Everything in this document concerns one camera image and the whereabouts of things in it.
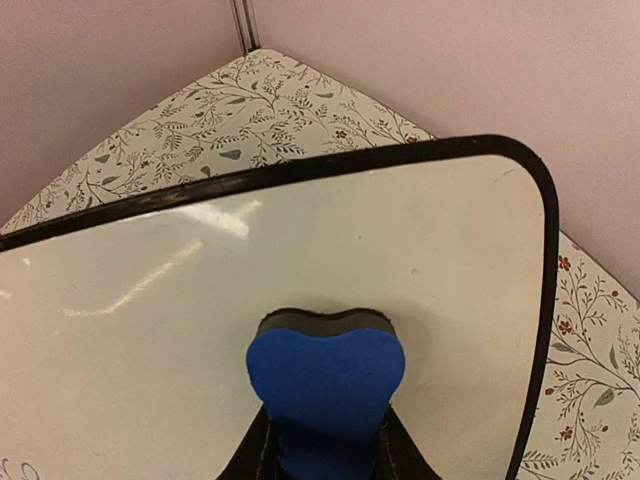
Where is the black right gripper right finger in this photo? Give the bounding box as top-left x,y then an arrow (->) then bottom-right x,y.
374,405 -> 441,480

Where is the white whiteboard black frame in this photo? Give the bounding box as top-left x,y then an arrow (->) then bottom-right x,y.
1,135 -> 559,479

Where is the left aluminium corner post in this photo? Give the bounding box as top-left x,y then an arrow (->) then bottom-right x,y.
230,0 -> 261,55

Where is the blue whiteboard eraser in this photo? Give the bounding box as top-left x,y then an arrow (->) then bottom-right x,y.
246,308 -> 406,479

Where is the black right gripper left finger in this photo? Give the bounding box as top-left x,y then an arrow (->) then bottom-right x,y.
217,406 -> 280,480

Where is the floral patterned table mat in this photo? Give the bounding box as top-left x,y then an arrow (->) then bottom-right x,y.
2,49 -> 639,479

